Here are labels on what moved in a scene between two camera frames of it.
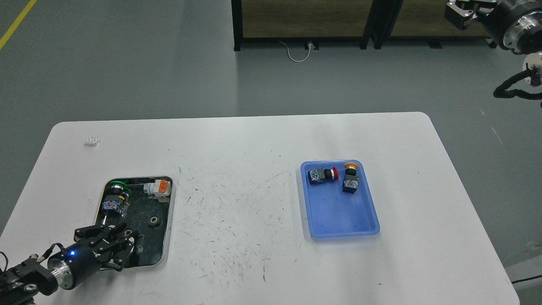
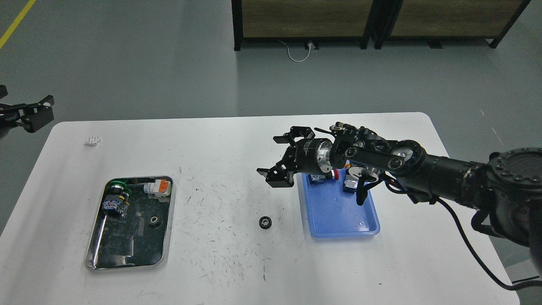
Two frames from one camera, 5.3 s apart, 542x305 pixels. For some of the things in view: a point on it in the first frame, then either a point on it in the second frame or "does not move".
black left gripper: [81, 259] -> [35, 115]
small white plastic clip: [92, 140] does not move
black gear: [155, 222] does not move
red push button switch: [320, 175] does not move
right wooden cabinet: [421, 21] does not move
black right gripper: [496, 23] -> [310, 155]
